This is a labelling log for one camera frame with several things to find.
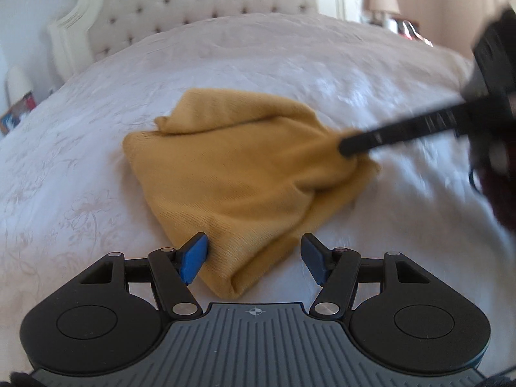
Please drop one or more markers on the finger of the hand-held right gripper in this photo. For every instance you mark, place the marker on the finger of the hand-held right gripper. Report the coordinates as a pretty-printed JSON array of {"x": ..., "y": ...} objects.
[{"x": 395, "y": 131}]

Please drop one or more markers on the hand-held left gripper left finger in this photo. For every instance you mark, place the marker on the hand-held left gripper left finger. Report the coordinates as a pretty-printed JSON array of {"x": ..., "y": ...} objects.
[{"x": 193, "y": 260}]

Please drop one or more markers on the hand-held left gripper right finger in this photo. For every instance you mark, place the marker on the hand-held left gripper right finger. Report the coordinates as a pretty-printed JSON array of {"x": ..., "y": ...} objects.
[{"x": 314, "y": 256}]

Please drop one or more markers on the mustard yellow knit garment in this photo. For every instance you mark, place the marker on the mustard yellow knit garment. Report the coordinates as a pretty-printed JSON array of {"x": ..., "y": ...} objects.
[{"x": 242, "y": 177}]

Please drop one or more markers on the beige curtain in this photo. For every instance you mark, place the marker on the beige curtain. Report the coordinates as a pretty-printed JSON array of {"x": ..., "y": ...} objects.
[{"x": 447, "y": 4}]

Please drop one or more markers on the red and black items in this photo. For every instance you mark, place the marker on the red and black items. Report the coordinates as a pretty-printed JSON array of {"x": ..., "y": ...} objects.
[{"x": 413, "y": 32}]

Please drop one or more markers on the white embroidered bedspread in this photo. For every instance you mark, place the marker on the white embroidered bedspread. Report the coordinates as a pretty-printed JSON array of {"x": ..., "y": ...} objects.
[{"x": 80, "y": 169}]

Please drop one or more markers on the red bedside item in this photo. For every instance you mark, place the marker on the red bedside item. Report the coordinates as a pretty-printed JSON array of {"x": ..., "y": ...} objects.
[{"x": 29, "y": 100}]

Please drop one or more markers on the white bedside lamp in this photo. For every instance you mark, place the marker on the white bedside lamp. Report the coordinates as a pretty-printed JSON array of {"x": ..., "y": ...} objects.
[{"x": 17, "y": 82}]

